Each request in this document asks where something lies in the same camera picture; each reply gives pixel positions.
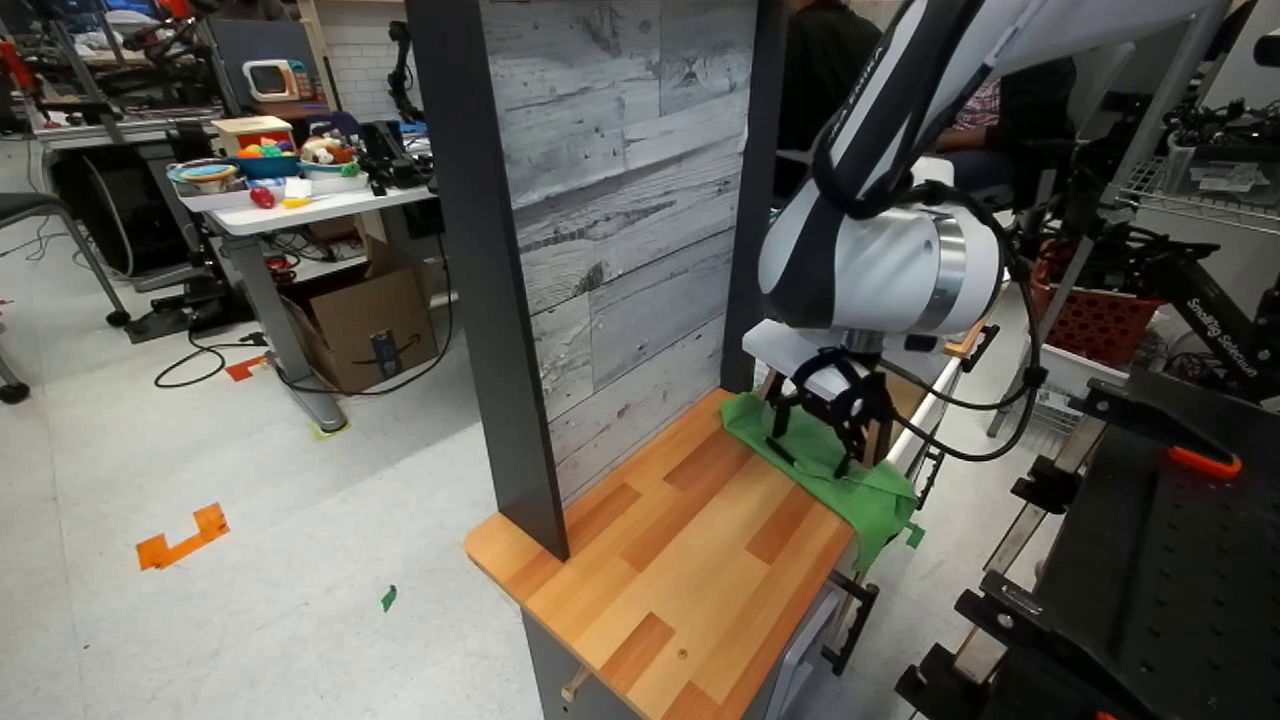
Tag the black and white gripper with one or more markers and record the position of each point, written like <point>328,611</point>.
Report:
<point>829,386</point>

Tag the green towel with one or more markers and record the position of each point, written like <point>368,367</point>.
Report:
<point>872,501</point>

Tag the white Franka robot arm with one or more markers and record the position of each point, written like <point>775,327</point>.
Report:
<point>887,267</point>

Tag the wooden butcher block counter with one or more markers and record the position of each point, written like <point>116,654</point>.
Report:
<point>667,574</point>

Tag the gray wood plank panel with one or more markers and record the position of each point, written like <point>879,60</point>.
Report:
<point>625,201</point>

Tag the red plastic crate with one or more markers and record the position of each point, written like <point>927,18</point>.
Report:
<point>1102,327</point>

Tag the person in black top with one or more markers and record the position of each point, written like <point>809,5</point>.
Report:
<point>815,64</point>

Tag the seated person in dark clothes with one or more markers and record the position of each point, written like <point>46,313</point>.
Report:
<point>1027,112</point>

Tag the black perforated cart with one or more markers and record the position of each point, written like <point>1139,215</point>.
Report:
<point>1174,584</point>

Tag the green floor tape piece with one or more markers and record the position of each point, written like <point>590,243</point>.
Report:
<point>389,596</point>

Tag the brown cardboard box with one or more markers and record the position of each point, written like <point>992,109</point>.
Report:
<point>365,330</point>

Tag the yellow white toy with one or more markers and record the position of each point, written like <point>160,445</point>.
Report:
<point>299,195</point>

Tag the white desk with gray leg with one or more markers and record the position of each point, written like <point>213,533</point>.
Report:
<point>287,215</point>

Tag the small orange floor tape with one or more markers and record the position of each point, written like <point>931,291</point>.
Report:
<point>245,367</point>

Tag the red toy fruit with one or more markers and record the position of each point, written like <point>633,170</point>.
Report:
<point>264,197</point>

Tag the colourful toy box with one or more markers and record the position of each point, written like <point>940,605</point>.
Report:
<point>251,132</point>

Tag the large orange floor tape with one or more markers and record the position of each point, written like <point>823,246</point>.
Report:
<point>182,542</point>

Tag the small white toy monitor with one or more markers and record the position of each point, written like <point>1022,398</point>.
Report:
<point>272,81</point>

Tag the teal bowl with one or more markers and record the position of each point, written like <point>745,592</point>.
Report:
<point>201,176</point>

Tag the narrow black post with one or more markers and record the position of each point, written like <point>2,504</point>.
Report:
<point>745,160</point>

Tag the wide black post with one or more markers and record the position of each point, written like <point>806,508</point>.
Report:
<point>485,267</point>

